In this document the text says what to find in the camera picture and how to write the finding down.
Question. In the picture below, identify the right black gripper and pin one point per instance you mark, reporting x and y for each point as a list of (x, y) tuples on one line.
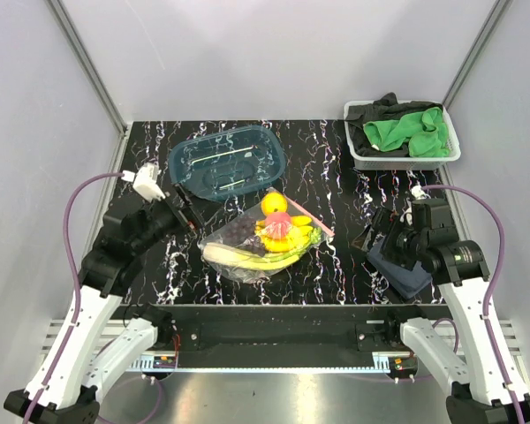
[(385, 222)]

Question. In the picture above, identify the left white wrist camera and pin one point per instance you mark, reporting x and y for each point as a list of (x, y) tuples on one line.
[(144, 182)]

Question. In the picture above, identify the dark grey cloth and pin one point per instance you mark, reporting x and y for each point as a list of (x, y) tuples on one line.
[(387, 107)]

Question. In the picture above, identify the green white fake leek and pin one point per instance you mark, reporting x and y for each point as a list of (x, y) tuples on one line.
[(227, 256)]

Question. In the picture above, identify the white plastic basket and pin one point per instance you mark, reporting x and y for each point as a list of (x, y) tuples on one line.
[(405, 163)]

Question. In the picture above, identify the aluminium rail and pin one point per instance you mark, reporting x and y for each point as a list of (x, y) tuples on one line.
[(165, 360)]

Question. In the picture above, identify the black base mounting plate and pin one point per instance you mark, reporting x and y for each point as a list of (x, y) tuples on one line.
[(252, 338)]

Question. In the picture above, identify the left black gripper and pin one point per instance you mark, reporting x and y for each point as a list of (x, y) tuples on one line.
[(188, 215)]

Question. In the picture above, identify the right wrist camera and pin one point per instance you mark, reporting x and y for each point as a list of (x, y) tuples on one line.
[(431, 213)]

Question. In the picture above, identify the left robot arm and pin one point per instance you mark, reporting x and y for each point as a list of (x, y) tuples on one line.
[(75, 377)]

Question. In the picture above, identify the clear zip top bag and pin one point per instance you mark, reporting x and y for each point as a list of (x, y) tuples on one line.
[(246, 276)]

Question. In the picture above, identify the folded blue cloth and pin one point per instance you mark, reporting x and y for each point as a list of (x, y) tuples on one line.
[(408, 283)]

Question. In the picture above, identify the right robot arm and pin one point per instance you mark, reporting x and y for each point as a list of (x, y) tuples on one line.
[(482, 386)]

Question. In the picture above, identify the red fake peach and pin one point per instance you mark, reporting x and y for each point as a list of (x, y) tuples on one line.
[(277, 225)]

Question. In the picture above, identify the yellow fake banana bunch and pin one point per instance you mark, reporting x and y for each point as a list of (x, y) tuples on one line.
[(302, 234)]

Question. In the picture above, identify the purple fake grapes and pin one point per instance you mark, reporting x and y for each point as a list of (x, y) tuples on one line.
[(240, 233)]

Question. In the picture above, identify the green cloth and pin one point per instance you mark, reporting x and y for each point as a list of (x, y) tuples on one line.
[(424, 133)]

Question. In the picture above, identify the blue plastic container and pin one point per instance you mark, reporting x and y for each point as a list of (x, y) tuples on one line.
[(218, 166)]

